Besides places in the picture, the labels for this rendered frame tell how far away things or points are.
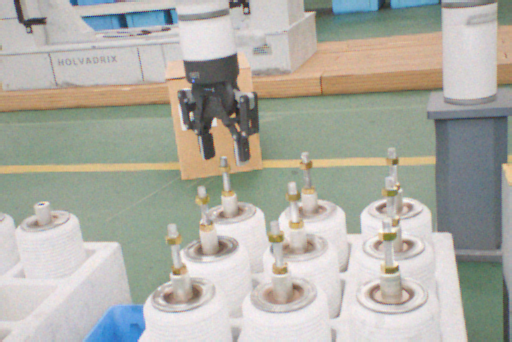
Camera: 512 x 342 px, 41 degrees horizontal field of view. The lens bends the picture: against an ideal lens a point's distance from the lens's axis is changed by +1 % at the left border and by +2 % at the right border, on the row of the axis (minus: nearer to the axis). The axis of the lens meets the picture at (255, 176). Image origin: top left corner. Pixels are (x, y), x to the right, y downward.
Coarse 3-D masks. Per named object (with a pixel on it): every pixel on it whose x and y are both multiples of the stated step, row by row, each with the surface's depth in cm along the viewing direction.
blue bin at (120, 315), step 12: (108, 312) 104; (120, 312) 105; (132, 312) 105; (96, 324) 100; (108, 324) 103; (120, 324) 106; (132, 324) 105; (144, 324) 105; (96, 336) 100; (108, 336) 103; (120, 336) 106; (132, 336) 106
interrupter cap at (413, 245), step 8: (368, 240) 85; (376, 240) 85; (408, 240) 84; (416, 240) 84; (368, 248) 83; (376, 248) 83; (408, 248) 82; (416, 248) 82; (424, 248) 82; (376, 256) 81; (400, 256) 80; (408, 256) 80
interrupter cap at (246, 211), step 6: (222, 204) 103; (240, 204) 102; (246, 204) 102; (252, 204) 101; (210, 210) 101; (216, 210) 101; (222, 210) 101; (240, 210) 101; (246, 210) 100; (252, 210) 100; (210, 216) 99; (216, 216) 99; (222, 216) 99; (240, 216) 98; (246, 216) 97; (252, 216) 98; (216, 222) 97; (222, 222) 97; (228, 222) 96; (234, 222) 96
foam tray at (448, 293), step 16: (352, 240) 103; (432, 240) 100; (448, 240) 99; (352, 256) 98; (448, 256) 95; (352, 272) 93; (448, 272) 90; (352, 288) 89; (448, 288) 86; (448, 304) 83; (240, 320) 85; (336, 320) 82; (448, 320) 80; (144, 336) 84; (240, 336) 82; (336, 336) 80; (448, 336) 77; (464, 336) 76
